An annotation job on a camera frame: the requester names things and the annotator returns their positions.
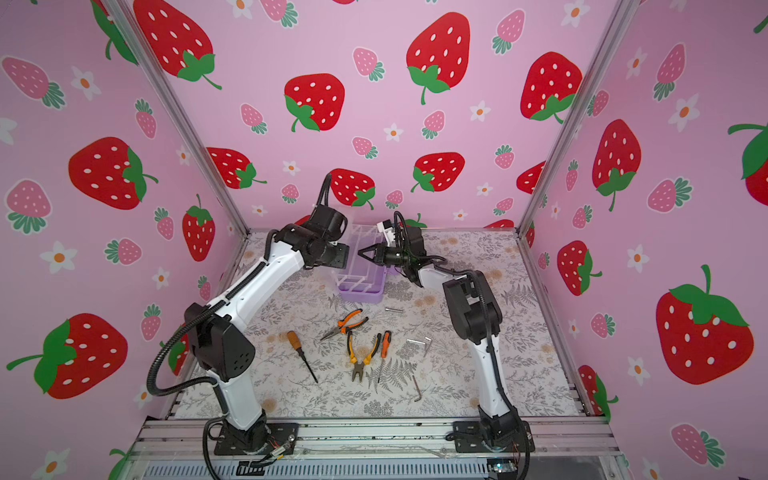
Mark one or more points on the aluminium corner post left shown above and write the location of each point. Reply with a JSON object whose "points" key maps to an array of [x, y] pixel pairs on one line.
{"points": [[129, 28]]}

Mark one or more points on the small silver hex key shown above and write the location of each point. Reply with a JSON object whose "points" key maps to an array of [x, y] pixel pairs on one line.
{"points": [[425, 344]]}

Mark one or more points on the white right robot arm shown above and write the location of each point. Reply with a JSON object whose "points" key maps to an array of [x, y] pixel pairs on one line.
{"points": [[474, 312]]}

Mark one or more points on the wooden handle screwdriver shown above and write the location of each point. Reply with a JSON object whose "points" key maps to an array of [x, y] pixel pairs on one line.
{"points": [[298, 348]]}

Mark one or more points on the aluminium front frame rail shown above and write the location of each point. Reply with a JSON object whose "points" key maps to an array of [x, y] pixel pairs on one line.
{"points": [[390, 448]]}

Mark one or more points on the dark long hex key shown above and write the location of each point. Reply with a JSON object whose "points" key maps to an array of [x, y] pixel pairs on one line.
{"points": [[419, 395]]}

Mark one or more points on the purple plastic tool box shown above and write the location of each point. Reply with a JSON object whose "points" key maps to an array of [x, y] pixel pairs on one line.
{"points": [[361, 281]]}

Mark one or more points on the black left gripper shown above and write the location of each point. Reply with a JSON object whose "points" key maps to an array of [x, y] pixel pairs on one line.
{"points": [[343, 256]]}

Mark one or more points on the aluminium corner post right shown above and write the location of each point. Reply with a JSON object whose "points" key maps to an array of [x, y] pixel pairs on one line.
{"points": [[612, 38]]}

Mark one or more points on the aluminium corner post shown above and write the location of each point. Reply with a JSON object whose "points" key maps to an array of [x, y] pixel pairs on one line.
{"points": [[612, 38], [129, 28]]}

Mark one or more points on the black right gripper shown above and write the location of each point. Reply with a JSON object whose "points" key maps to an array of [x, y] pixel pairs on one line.
{"points": [[382, 253]]}

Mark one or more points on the yellow black cutting pliers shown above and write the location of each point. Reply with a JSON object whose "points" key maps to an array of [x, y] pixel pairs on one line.
{"points": [[360, 358]]}

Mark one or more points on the orange black small screwdriver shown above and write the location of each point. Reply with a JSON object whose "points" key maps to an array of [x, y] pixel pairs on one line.
{"points": [[385, 344]]}

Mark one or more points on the orange needle nose pliers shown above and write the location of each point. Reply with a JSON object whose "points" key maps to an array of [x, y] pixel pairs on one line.
{"points": [[351, 321]]}

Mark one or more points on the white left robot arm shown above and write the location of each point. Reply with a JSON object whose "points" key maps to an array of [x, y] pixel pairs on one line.
{"points": [[219, 342]]}

